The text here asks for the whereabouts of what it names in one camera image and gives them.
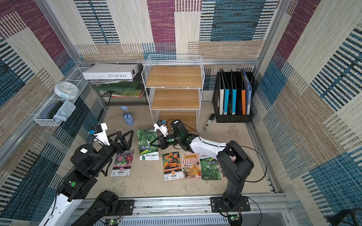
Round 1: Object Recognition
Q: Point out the green plastic case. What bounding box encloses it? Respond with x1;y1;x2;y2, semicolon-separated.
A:
96;82;140;91

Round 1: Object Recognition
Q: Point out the white folio box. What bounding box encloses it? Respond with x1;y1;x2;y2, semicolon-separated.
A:
83;64;140;80

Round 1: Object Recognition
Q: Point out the white file folder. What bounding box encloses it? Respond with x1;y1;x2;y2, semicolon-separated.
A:
219;69;224;115

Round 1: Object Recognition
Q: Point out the magazine stack under box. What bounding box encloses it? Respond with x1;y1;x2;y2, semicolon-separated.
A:
89;80;133;84

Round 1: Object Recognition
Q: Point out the green gourd seed bag bottom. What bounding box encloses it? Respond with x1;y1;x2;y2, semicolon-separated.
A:
137;129;159;161

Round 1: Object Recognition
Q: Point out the pink flower seed bag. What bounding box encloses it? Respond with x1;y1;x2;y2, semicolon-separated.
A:
111;149;134;177

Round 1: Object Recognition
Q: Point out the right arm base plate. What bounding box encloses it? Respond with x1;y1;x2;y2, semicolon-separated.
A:
210;196;251;213

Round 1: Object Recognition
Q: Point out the orange file folder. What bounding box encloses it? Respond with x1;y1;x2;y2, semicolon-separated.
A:
241;70;247;115

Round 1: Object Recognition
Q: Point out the green gourd seed bag top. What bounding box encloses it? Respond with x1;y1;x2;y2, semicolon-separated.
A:
200;157;222;180

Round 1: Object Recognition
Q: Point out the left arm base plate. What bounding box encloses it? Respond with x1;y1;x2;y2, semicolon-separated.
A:
92;199;135;217

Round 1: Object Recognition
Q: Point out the green gourd seed bag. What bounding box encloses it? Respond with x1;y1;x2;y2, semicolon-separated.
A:
200;157;222;180
137;129;159;161

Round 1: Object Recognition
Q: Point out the blue file folder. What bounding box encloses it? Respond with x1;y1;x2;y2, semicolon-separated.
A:
244;70;252;115

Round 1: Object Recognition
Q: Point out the white round clock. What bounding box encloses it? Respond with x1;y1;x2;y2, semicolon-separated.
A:
54;82;80;100

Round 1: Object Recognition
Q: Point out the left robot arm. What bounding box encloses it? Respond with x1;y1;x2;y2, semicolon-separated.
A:
40;130;134;226

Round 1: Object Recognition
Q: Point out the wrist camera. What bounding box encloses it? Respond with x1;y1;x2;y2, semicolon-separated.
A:
154;120;169;137
89;123;110;146

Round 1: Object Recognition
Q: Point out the white wire three-tier shelf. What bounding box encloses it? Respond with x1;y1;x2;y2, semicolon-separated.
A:
141;54;205;129

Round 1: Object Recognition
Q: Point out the light blue cloth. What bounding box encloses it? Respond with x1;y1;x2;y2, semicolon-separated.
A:
54;100;76;123

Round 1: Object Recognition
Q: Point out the teal file folder left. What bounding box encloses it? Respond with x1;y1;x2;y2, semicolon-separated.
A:
221;70;230;115

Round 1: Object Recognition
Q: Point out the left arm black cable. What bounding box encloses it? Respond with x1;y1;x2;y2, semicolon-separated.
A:
50;152;114;215

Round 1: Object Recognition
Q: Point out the black mesh document tray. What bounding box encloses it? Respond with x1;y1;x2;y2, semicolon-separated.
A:
91;64;149;106

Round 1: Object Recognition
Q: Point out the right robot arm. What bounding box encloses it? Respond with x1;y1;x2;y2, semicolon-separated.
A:
150;119;254;211

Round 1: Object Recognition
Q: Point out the orange marigold seed bag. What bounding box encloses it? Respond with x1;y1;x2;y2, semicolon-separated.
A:
162;152;184;182

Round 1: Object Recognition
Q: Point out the black file organizer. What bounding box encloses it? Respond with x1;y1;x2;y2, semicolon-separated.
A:
212;69;254;123

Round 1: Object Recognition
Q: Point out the black white remote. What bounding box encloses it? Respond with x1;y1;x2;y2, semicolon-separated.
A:
203;114;215;132

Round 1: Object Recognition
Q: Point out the white wire wall basket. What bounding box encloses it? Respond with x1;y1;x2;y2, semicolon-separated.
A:
34;67;88;127

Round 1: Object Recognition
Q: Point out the teal file folder right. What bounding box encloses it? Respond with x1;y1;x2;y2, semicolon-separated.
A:
231;70;237;115

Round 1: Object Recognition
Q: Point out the teal file folder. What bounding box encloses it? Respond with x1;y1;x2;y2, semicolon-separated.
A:
221;70;230;115
231;70;237;115

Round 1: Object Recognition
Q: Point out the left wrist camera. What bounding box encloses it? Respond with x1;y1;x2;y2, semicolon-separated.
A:
89;123;110;146

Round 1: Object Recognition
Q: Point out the dark blue case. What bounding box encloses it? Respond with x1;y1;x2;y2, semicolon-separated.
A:
40;101;64;119

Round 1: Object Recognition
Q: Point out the green and red book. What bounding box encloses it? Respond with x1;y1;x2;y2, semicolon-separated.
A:
111;89;143;98

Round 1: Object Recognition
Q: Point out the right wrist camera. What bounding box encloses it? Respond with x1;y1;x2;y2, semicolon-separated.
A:
154;120;169;137

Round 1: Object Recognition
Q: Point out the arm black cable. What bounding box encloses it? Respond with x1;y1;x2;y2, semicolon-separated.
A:
166;118;268;184
50;152;114;215

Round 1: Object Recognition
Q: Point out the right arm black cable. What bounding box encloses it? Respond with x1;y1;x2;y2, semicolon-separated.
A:
166;118;268;184

